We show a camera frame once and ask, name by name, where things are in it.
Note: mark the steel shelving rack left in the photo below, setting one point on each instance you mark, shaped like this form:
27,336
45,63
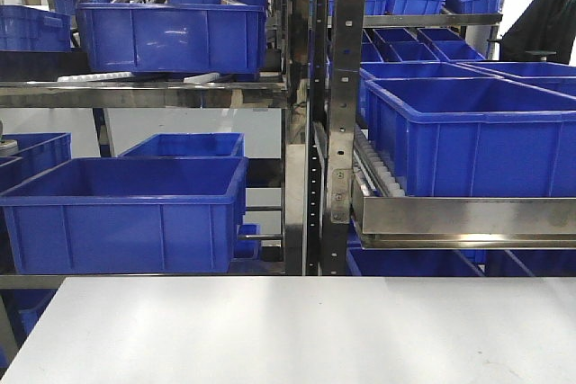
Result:
289,95

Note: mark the steel shelving rack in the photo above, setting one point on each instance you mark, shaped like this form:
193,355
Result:
289,95
334,198

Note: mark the blue bin behind lower left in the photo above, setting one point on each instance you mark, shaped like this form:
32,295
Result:
189,145

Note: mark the blue bin bottom right shelf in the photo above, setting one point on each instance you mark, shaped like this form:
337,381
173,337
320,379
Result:
409,263

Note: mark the blue bin behind right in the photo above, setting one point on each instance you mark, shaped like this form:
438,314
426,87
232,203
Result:
428,69

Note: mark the large blue bin right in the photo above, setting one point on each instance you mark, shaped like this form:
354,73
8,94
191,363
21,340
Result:
474,137

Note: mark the large blue bin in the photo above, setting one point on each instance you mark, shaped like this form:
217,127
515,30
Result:
173,38
128,215
474,137

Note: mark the large blue bin lower left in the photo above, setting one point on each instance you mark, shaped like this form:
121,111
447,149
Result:
128,215

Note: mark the large blue bin upper left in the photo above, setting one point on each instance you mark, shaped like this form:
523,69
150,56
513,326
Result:
173,38

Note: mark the steel shelving rack right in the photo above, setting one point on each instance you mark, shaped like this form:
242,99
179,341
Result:
334,198

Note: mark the blue bin far left lower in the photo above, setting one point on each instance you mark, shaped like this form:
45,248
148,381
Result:
37,152

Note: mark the black garment hanging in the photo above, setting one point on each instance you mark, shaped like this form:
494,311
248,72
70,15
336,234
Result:
545,25

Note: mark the blue bin far left upper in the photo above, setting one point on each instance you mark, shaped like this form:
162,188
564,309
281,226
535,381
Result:
24,28

